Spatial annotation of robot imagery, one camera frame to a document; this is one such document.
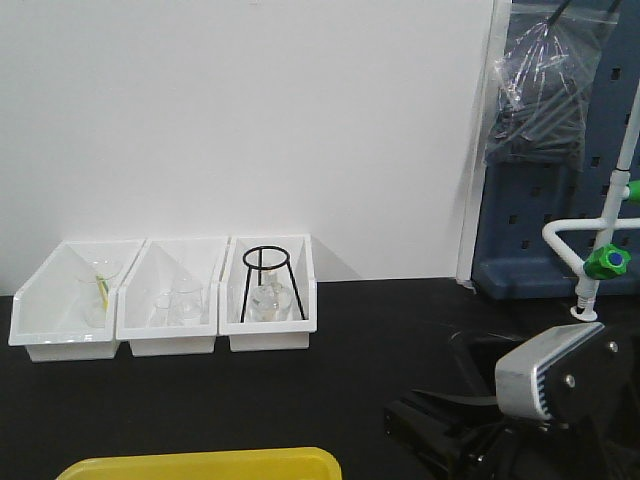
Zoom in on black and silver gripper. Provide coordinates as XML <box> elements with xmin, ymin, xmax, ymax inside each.
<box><xmin>383</xmin><ymin>322</ymin><xmax>639</xmax><ymax>479</ymax></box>

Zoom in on yellow plastic tray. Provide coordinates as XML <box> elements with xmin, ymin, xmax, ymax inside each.
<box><xmin>58</xmin><ymin>447</ymin><xmax>342</xmax><ymax>479</ymax></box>

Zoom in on right white storage bin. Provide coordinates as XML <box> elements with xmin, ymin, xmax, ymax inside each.
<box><xmin>218</xmin><ymin>234</ymin><xmax>317</xmax><ymax>352</ymax></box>

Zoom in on white storage bin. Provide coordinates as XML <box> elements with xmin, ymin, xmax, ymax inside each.
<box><xmin>115</xmin><ymin>236</ymin><xmax>229</xmax><ymax>357</ymax></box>
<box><xmin>218</xmin><ymin>234</ymin><xmax>317</xmax><ymax>352</ymax></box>
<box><xmin>8</xmin><ymin>239</ymin><xmax>144</xmax><ymax>363</ymax></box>

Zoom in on blue pegboard drying rack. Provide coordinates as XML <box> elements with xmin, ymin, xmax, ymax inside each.
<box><xmin>471</xmin><ymin>1</ymin><xmax>639</xmax><ymax>299</ymax></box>

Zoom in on clear glass flask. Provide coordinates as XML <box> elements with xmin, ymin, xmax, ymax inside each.
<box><xmin>247</xmin><ymin>270</ymin><xmax>294</xmax><ymax>322</ymax></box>

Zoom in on white lab water faucet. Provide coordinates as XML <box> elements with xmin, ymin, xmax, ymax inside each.
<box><xmin>542</xmin><ymin>95</ymin><xmax>639</xmax><ymax>322</ymax></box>

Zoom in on clear glass beakers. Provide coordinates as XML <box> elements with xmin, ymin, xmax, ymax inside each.
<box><xmin>150</xmin><ymin>275</ymin><xmax>204</xmax><ymax>327</ymax></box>

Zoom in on middle white storage bin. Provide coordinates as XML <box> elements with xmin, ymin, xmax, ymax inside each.
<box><xmin>115</xmin><ymin>236</ymin><xmax>229</xmax><ymax>357</ymax></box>

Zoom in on clear bag of black pegs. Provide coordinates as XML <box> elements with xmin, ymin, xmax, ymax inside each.
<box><xmin>485</xmin><ymin>1</ymin><xmax>620</xmax><ymax>171</ymax></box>

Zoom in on clear glass funnel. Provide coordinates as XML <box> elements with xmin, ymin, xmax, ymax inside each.
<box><xmin>76</xmin><ymin>258</ymin><xmax>122</xmax><ymax>328</ymax></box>

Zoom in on left white storage bin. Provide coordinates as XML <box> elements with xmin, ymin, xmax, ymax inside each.
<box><xmin>8</xmin><ymin>239</ymin><xmax>144</xmax><ymax>363</ymax></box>

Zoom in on black wire tripod stand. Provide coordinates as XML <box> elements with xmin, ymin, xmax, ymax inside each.
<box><xmin>240</xmin><ymin>245</ymin><xmax>307</xmax><ymax>323</ymax></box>

